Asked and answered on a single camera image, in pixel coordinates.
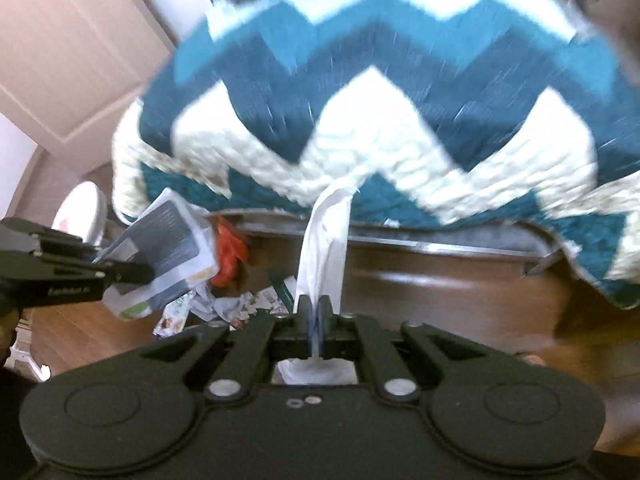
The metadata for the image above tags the green white snack wrapper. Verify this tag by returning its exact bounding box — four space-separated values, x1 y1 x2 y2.
154 290 195 337

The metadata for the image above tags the white tissue paper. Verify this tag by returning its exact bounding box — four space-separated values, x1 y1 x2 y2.
277 182 363 387

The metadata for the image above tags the white round stool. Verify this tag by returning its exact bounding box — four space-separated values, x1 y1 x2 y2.
51 181 109 252

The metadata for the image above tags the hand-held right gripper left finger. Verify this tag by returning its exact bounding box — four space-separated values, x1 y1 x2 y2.
140 296 317 403

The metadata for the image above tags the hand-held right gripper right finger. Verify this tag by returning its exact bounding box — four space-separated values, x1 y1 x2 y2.
316 296 497 403

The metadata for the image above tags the teal white zigzag blanket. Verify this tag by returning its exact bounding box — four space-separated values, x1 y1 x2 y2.
111 0 640 310

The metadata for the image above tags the metal bed frame rail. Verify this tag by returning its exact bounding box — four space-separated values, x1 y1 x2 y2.
220 212 568 281

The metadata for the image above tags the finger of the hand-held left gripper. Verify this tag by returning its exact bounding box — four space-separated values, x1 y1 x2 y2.
19 279 110 308
37 240 156 287

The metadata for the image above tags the orange plastic bag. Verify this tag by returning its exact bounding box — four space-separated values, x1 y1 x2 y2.
212 216 251 288

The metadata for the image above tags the grey white food packet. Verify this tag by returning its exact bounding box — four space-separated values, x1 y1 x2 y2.
92 189 221 322

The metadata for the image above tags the white panel door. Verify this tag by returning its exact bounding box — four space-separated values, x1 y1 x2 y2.
0 0 177 152

